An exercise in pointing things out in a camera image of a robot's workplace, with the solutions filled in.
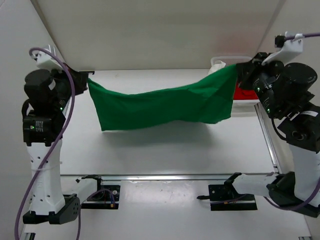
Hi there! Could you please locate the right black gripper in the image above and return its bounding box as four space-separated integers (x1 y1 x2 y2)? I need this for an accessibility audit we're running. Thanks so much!
230 52 277 117

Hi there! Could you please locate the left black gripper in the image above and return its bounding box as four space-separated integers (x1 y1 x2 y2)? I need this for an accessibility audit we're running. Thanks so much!
49 62 88 111

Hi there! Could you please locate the red t shirt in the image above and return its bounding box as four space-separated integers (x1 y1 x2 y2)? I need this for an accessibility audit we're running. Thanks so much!
233 82 258 101

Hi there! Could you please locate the green t shirt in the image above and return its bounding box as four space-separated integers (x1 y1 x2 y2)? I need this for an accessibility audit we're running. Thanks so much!
87 68 234 131

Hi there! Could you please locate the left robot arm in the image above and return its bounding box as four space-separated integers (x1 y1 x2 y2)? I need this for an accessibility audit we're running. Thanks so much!
21 68 89 225

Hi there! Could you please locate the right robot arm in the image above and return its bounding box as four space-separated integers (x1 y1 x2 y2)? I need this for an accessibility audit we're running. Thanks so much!
198 52 320 218

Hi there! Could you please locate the dark label sticker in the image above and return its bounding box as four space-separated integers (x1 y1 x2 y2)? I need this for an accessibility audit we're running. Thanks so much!
83 71 95 75

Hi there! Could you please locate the white t shirt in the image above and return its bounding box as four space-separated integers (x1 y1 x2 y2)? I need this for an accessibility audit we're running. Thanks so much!
208 60 226 75

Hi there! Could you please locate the white plastic basket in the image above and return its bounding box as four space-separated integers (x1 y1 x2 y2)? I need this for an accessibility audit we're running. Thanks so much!
210 56 259 114

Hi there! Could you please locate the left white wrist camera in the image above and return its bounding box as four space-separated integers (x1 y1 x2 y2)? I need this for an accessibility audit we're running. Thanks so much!
30 50 63 71

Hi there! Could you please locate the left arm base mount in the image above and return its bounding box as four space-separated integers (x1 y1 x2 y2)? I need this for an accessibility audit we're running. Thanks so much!
74 174 121 210

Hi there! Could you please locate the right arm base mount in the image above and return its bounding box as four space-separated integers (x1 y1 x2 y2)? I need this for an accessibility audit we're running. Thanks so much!
208 184 258 212

